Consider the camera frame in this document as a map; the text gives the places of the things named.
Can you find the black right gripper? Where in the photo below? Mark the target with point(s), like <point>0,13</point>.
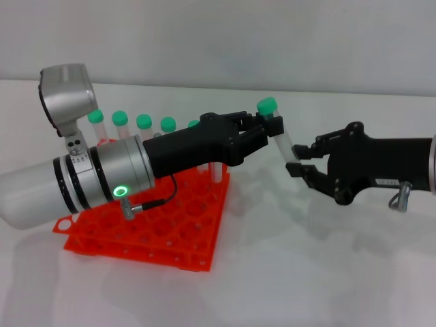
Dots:
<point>381,161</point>

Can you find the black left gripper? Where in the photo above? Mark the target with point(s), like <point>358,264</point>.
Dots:
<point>194,146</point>

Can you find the green capped test tube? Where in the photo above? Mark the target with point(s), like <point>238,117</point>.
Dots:
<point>144,121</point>
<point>216,172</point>
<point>120,118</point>
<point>193,123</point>
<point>267,106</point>
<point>168,124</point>
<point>95,116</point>

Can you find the metal elbow connector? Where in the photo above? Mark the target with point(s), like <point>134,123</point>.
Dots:
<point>402,197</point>

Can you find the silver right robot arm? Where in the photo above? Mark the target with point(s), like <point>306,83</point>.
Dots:
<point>433,167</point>

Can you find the orange test tube rack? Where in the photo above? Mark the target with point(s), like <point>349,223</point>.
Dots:
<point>190,221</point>

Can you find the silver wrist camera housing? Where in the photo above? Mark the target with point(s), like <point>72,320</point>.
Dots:
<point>66,93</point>

